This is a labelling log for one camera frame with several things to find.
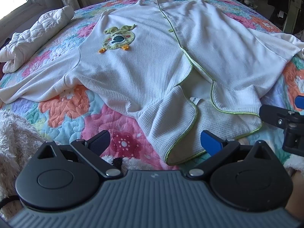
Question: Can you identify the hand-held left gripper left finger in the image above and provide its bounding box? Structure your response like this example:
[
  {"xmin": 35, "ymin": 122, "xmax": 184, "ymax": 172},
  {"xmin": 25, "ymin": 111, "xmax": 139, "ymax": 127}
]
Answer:
[{"xmin": 31, "ymin": 130, "xmax": 123, "ymax": 178}]

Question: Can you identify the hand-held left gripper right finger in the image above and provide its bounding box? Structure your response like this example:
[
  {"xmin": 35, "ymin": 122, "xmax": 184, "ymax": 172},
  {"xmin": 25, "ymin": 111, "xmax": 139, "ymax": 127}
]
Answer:
[{"xmin": 186, "ymin": 130, "xmax": 273, "ymax": 178}]

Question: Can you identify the white waffle knit garment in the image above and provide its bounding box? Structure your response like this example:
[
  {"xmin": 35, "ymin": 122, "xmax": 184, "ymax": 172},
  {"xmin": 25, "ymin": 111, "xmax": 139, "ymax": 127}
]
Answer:
[{"xmin": 0, "ymin": 0, "xmax": 304, "ymax": 165}]

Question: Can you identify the floral patchwork quilt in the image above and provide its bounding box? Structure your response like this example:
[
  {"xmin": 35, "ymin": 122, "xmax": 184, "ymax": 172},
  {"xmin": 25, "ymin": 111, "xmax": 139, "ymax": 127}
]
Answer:
[{"xmin": 0, "ymin": 0, "xmax": 304, "ymax": 171}]

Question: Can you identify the fluffy cream blanket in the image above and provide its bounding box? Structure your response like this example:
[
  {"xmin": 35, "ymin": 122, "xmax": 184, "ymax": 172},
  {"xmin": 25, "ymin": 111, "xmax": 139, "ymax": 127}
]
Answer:
[{"xmin": 0, "ymin": 109, "xmax": 181, "ymax": 221}]

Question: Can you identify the white quilted pillow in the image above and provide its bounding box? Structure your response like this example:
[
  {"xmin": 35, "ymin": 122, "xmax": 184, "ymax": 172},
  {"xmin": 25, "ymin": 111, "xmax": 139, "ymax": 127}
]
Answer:
[{"xmin": 0, "ymin": 5, "xmax": 75, "ymax": 74}]

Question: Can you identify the pale green wooden post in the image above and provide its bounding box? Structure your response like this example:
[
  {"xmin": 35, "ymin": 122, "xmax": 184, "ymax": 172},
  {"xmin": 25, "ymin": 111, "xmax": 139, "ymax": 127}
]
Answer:
[{"xmin": 282, "ymin": 0, "xmax": 303, "ymax": 35}]

